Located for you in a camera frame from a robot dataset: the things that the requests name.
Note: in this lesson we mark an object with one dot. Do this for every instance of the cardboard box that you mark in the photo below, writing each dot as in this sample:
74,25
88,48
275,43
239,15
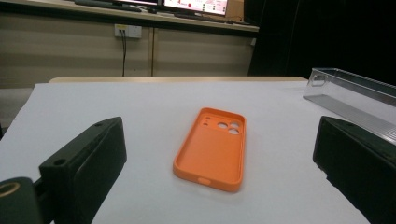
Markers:
235,9

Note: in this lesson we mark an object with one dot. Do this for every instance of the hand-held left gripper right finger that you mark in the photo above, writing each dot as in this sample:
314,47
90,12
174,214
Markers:
358,161

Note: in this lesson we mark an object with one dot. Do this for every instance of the long wooden desk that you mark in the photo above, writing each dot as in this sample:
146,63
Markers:
77,11

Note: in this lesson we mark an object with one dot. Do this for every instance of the computer monitor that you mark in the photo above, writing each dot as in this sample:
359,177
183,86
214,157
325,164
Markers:
196,5

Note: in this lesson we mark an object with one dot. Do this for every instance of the clear plastic tray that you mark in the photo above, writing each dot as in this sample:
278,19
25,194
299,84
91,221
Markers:
351,102

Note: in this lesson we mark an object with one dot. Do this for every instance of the black curtain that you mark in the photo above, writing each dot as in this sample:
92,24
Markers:
327,37

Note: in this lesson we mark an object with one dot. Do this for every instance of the black keyboard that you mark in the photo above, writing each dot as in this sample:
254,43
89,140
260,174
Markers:
106,4

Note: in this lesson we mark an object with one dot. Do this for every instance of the white paper sheet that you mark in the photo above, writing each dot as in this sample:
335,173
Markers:
174,99

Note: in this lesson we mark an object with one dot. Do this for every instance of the white wall socket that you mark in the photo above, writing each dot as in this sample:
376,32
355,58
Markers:
132,31

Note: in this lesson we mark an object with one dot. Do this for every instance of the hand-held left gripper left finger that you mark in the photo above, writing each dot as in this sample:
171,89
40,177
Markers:
84,168

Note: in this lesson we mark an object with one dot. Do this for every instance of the orange phone case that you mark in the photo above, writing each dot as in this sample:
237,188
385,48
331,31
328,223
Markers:
210,155

